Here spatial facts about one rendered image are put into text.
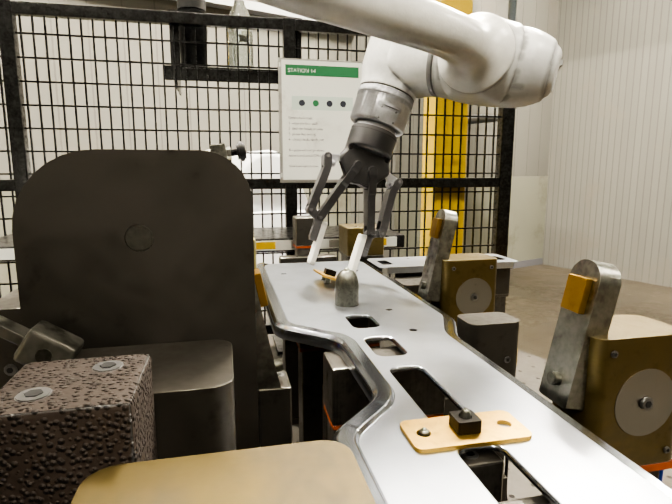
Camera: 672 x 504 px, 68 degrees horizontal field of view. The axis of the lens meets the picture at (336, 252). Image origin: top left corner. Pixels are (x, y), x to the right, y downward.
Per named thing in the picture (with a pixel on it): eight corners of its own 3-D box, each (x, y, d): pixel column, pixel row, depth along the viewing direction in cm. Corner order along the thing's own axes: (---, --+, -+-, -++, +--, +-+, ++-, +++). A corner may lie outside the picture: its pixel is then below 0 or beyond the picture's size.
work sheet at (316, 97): (364, 182, 134) (365, 61, 129) (280, 182, 129) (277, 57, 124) (362, 182, 136) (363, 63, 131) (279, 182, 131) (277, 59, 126)
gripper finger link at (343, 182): (365, 164, 77) (358, 159, 77) (322, 222, 76) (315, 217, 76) (358, 166, 81) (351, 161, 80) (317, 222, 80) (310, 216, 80)
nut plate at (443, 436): (504, 413, 37) (505, 397, 37) (535, 439, 33) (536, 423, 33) (397, 425, 35) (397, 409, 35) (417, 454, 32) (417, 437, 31)
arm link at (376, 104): (423, 100, 75) (411, 137, 76) (401, 111, 84) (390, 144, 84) (368, 77, 73) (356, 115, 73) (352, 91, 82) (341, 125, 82)
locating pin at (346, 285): (361, 318, 66) (361, 269, 65) (337, 319, 65) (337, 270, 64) (355, 311, 69) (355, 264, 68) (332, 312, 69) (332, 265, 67)
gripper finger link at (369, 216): (361, 168, 81) (370, 168, 81) (361, 237, 82) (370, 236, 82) (368, 166, 77) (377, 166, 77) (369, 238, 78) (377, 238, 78)
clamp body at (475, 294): (505, 467, 82) (518, 258, 76) (438, 477, 79) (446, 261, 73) (485, 446, 88) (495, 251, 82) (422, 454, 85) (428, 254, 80)
